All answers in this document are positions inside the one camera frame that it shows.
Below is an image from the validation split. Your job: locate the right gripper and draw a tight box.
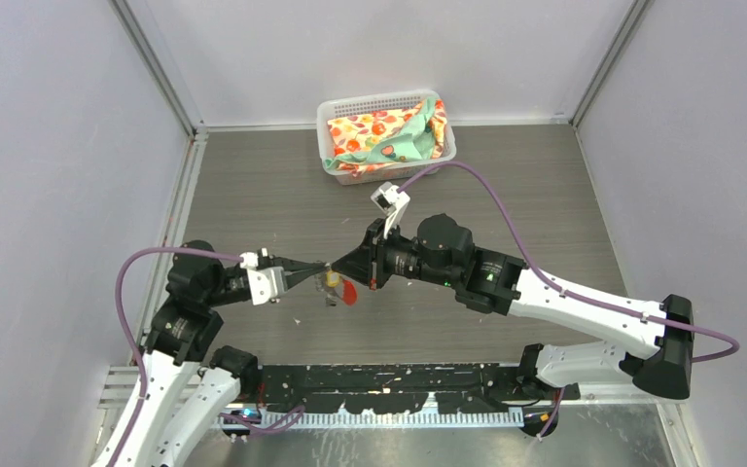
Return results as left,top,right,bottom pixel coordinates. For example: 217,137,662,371
333,216,458,290

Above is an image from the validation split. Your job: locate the metal key holder red handle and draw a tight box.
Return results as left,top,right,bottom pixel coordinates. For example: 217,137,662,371
314,264,358,307

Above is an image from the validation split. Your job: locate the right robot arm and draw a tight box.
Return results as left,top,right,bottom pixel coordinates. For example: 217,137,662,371
332,214,694,400

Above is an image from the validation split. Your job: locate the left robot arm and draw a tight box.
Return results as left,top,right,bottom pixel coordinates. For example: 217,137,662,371
93,240,328,466

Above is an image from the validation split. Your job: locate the colourful patterned cloth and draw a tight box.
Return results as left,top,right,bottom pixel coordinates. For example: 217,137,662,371
323,97,447,176

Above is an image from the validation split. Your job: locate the white plastic basket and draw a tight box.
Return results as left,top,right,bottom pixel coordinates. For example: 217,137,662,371
316,90,456,186

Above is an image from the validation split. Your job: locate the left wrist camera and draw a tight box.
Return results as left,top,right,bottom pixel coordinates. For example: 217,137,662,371
246,267,283,305

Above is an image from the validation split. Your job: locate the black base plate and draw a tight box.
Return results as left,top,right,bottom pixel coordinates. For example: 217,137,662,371
235,363,557,414

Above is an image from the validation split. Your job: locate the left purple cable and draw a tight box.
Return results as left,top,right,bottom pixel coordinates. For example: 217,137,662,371
102,247,307,467

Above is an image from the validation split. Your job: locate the purple cable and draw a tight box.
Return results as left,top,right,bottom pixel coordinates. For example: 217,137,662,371
399,160,741,441
102,247,307,467

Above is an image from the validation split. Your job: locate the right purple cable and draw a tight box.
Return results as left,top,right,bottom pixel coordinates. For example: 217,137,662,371
399,160,741,441

